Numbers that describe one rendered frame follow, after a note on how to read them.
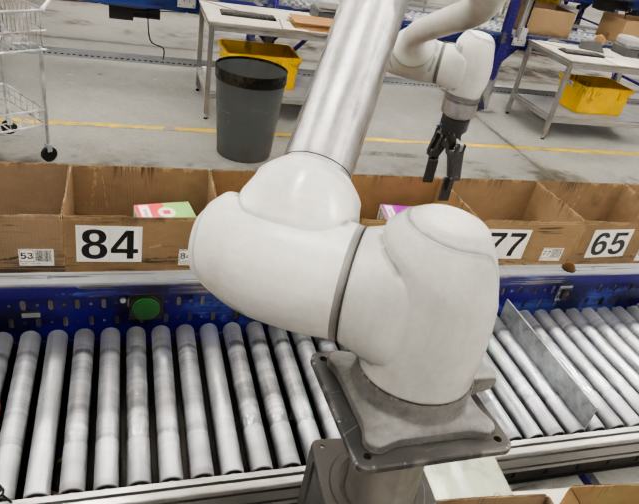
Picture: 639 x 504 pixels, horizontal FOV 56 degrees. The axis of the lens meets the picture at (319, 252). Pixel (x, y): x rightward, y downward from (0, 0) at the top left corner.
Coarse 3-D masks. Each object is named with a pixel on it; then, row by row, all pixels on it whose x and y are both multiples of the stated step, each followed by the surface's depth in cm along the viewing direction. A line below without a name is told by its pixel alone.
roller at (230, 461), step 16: (208, 336) 163; (208, 352) 159; (208, 368) 154; (224, 368) 156; (208, 384) 151; (224, 384) 150; (224, 400) 145; (224, 416) 141; (224, 432) 137; (224, 448) 134; (224, 464) 131; (240, 464) 131
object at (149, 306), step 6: (138, 300) 157; (144, 300) 157; (150, 300) 158; (138, 306) 157; (144, 306) 158; (150, 306) 158; (156, 306) 159; (138, 312) 158; (144, 312) 159; (150, 312) 159; (156, 312) 160; (138, 318) 160; (144, 318) 160; (150, 318) 161
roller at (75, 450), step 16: (80, 336) 155; (80, 352) 151; (80, 368) 146; (80, 384) 142; (80, 400) 138; (80, 416) 134; (80, 432) 131; (64, 448) 128; (80, 448) 128; (64, 464) 124; (80, 464) 125; (64, 480) 121; (80, 480) 122
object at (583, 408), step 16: (512, 304) 190; (512, 320) 189; (528, 336) 182; (528, 352) 182; (544, 352) 175; (544, 368) 175; (560, 368) 168; (560, 384) 169; (576, 384) 162; (576, 400) 163; (576, 416) 163; (592, 416) 158
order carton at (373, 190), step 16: (352, 176) 195; (368, 176) 197; (384, 176) 198; (400, 176) 200; (416, 176) 202; (368, 192) 200; (384, 192) 202; (400, 192) 204; (416, 192) 205; (432, 192) 207; (368, 208) 204; (464, 208) 190; (368, 224) 171; (384, 224) 173
